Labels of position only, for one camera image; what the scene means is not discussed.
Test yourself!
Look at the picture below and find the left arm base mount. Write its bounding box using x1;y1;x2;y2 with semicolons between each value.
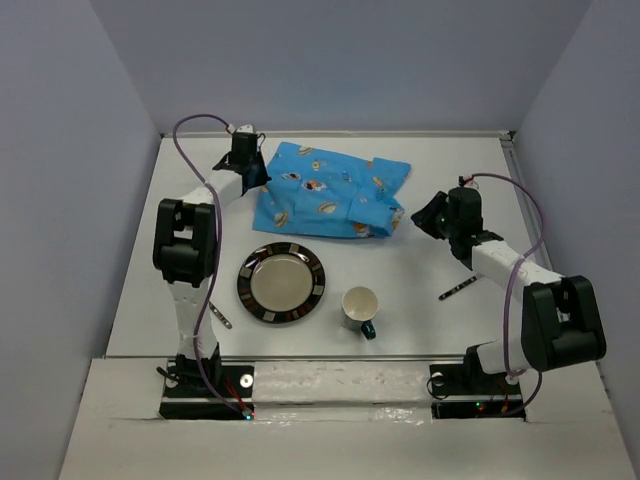
156;360;255;421

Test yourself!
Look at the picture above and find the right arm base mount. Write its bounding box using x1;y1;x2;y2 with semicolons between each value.
426;363;526;420

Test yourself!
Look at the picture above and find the teal mug cream inside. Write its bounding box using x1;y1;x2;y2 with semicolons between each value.
341;286;379;341

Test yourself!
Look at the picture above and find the silver fork black handle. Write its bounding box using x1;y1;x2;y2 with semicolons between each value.
438;275;478;301

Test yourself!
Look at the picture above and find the black rimmed cream plate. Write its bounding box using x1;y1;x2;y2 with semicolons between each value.
236;242;326;325

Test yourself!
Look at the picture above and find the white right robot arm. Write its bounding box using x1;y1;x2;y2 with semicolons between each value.
411;187;607;392

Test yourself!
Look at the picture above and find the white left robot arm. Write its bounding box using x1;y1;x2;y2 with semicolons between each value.
152;124;270;395

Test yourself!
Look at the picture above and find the blue space print cloth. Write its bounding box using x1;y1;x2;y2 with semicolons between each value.
253;142;411;239

